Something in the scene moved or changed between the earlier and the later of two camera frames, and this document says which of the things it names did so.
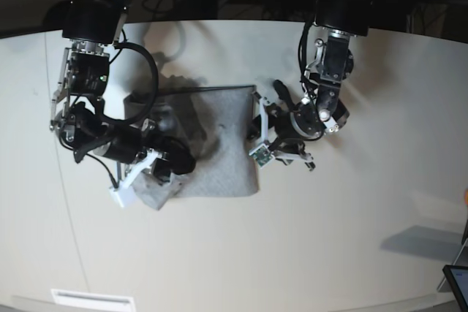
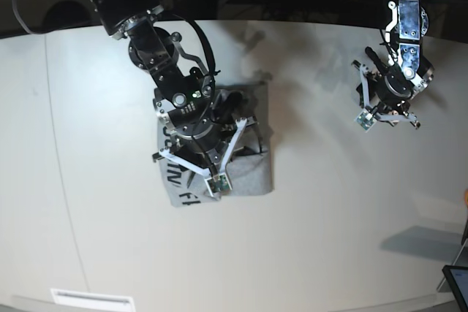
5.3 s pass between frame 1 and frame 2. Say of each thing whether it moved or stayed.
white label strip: stayed
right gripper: moved
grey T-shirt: moved
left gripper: moved
